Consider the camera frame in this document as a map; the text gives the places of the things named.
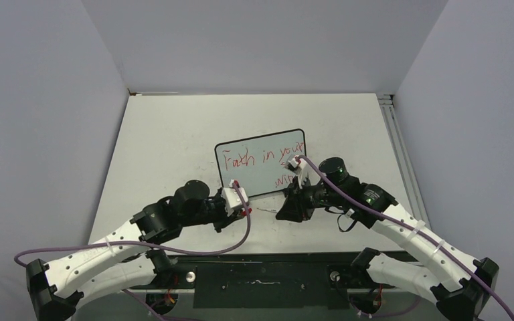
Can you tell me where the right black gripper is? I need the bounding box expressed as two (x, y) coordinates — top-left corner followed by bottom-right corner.
(276, 175), (343, 221)

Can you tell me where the small black-framed whiteboard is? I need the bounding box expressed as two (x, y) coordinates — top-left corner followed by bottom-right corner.
(214, 128), (307, 197)

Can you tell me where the red marker cap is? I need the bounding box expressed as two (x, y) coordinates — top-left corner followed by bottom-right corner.
(240, 209), (252, 217)

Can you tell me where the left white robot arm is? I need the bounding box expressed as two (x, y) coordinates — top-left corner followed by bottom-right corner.
(25, 180), (248, 320)

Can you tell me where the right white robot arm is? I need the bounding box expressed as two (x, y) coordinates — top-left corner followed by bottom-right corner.
(276, 155), (499, 320)

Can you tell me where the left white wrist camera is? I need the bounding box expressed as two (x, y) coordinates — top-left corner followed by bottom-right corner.
(220, 180), (249, 217)

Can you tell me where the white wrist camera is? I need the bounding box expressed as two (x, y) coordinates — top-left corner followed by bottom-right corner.
(220, 180), (249, 217)
(283, 154), (311, 194)

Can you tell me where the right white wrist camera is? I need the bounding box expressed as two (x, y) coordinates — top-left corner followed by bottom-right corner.
(283, 154), (311, 194)

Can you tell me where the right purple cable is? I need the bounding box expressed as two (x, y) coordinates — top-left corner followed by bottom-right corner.
(298, 154), (514, 321)

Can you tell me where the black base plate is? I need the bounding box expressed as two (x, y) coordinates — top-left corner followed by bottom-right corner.
(129, 250), (440, 310)

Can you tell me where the aluminium frame rail right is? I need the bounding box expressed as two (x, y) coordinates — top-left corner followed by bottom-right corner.
(376, 94), (432, 230)

